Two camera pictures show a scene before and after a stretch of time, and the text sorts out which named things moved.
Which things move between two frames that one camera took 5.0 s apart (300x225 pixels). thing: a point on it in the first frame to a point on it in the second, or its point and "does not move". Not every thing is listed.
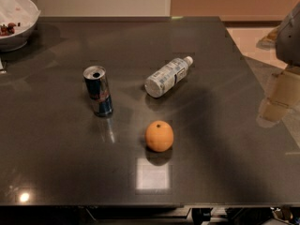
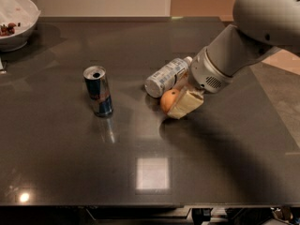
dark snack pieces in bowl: (9, 29) does not move
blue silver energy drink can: (98, 90) does not move
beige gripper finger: (271, 112) to (185, 102)
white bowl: (16, 9) does not move
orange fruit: (158, 136) to (168, 98)
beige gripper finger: (285, 87) to (183, 81)
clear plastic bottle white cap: (168, 76) does not move
